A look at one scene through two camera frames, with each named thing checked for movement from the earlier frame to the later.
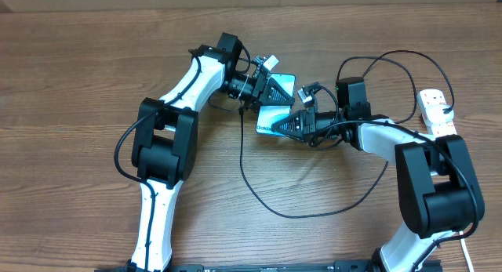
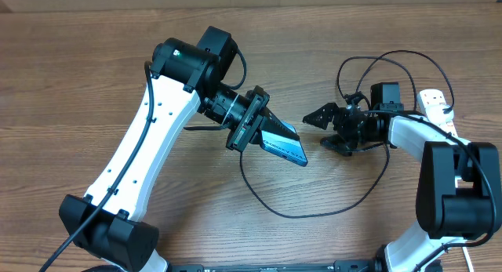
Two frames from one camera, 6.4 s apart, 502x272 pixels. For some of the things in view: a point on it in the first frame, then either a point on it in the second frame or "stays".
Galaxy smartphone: (268, 115) to (290, 149)
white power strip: (434, 97) stays
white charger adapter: (435, 114) stays
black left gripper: (255, 99) to (259, 116)
